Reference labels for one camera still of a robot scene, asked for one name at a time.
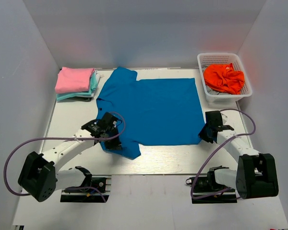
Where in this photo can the orange t shirt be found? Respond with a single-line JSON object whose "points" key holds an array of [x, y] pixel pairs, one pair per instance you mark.
{"points": [[224, 78]]}

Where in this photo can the folded mint t shirt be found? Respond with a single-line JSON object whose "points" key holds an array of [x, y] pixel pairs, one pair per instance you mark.
{"points": [[94, 81]]}

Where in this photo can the grey t shirt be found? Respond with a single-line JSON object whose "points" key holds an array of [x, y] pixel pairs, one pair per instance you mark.
{"points": [[214, 92]]}

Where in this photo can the folded pink t shirt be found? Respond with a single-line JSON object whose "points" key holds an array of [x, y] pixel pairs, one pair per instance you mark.
{"points": [[73, 80]]}

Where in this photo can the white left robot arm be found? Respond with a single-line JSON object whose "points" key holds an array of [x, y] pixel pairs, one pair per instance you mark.
{"points": [[42, 173]]}

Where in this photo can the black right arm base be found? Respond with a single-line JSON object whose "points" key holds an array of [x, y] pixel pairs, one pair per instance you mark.
{"points": [[203, 188]]}

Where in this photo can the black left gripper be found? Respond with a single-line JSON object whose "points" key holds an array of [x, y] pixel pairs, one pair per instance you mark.
{"points": [[116, 145]]}

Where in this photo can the white plastic laundry basket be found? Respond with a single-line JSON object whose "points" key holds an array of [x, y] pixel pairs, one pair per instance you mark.
{"points": [[207, 59]]}

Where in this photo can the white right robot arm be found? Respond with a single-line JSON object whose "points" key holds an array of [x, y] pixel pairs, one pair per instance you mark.
{"points": [[255, 176]]}

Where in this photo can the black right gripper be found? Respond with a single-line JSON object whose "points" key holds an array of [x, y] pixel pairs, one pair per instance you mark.
{"points": [[203, 136]]}

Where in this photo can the blue t shirt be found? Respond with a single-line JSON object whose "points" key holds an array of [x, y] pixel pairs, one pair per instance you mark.
{"points": [[157, 112]]}

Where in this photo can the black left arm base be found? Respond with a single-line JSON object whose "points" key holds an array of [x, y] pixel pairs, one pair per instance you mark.
{"points": [[94, 190]]}

